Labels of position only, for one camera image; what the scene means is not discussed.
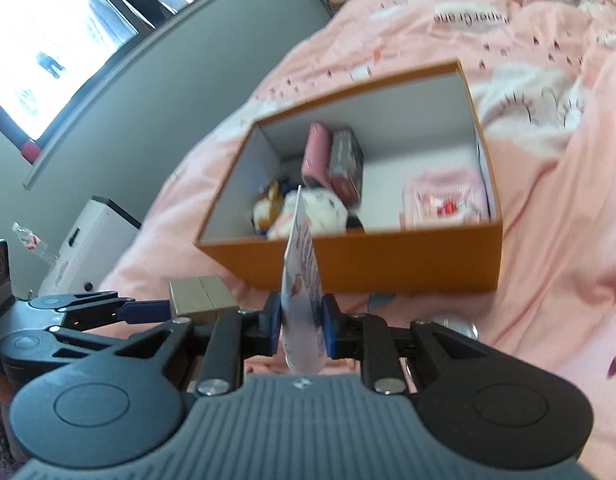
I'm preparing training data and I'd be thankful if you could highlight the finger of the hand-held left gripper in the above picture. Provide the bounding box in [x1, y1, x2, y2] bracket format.
[0, 325, 163, 377]
[28, 290, 173, 332]

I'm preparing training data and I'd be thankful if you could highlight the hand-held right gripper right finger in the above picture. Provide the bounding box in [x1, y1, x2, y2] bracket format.
[322, 294, 509, 394]

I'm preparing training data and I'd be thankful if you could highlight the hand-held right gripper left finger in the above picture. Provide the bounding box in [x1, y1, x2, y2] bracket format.
[95, 292, 283, 395]

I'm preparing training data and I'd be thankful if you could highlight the white printed packet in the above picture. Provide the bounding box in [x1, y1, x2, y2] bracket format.
[280, 185, 326, 376]

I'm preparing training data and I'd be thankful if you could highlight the gold cardboard box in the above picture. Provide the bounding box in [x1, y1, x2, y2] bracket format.
[169, 275, 239, 328]

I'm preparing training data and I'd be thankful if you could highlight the orange cardboard box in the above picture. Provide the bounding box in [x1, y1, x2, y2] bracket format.
[195, 58, 504, 293]

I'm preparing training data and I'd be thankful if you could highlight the dark printed box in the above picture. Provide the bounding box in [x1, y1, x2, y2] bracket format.
[328, 128, 365, 206]

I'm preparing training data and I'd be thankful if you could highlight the pink box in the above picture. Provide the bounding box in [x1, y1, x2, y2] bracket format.
[300, 122, 333, 188]

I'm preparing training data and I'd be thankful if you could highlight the clear plastic bottle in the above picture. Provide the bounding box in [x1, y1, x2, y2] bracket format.
[12, 221, 61, 263]

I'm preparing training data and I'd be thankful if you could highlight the white air purifier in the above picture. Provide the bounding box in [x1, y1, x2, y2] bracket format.
[38, 196, 142, 301]

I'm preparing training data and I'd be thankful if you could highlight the white and black plush toy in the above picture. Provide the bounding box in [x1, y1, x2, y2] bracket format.
[252, 177, 366, 240]

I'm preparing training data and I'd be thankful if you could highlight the dark red object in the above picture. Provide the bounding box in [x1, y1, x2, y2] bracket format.
[18, 139, 43, 165]

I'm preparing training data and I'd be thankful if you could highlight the round silver tin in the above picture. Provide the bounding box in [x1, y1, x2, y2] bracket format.
[410, 314, 480, 342]

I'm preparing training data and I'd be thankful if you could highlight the window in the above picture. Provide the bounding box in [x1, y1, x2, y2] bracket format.
[0, 0, 259, 143]

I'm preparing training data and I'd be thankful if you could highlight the pink printed blanket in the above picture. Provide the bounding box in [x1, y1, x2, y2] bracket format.
[95, 0, 616, 480]

